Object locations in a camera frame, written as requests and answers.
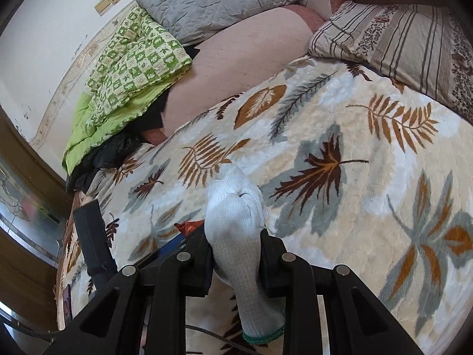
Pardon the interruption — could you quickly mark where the shiny red candy wrapper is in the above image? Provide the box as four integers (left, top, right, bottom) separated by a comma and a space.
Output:
174, 220, 205, 236

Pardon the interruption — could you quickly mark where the white knitted glove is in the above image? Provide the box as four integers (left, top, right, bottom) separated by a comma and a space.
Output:
205, 164, 285, 345

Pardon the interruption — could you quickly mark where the leaf pattern fleece blanket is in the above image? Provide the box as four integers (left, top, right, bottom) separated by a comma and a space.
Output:
75, 57, 472, 354

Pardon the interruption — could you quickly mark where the green checkered quilt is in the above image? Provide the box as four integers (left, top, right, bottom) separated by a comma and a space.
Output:
62, 5, 192, 175

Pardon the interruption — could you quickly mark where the pink bolster cushion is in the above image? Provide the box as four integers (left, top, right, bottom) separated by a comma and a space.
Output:
163, 5, 325, 136

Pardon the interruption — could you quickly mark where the striped beige pillow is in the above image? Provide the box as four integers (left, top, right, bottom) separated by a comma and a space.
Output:
308, 1, 472, 121

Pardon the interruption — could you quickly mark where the wooden door frame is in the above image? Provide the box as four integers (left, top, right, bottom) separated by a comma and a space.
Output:
1, 113, 72, 330

